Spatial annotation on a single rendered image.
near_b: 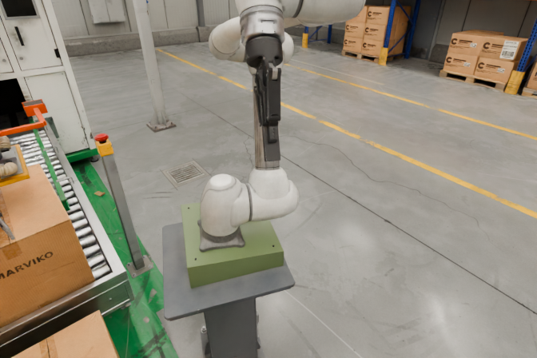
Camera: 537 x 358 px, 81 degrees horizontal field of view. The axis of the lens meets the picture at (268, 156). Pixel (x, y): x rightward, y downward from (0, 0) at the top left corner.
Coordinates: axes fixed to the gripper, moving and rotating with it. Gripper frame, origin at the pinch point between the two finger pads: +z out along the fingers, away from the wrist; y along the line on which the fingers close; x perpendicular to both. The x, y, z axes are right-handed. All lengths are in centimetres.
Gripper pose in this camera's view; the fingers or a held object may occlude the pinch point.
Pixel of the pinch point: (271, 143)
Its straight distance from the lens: 62.4
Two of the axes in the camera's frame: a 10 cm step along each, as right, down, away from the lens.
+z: 0.8, 10.0, -0.6
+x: 9.6, -0.6, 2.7
